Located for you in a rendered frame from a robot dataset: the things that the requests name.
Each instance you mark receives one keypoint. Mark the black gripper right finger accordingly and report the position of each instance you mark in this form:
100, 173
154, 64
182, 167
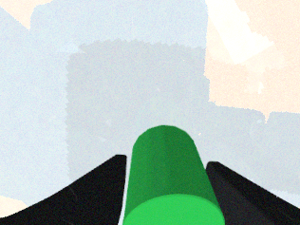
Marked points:
243, 202

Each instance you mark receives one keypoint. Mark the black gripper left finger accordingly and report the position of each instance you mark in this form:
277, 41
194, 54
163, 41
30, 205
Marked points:
94, 199

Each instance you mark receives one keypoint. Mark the green marker cap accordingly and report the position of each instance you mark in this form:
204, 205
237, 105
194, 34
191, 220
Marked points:
167, 183

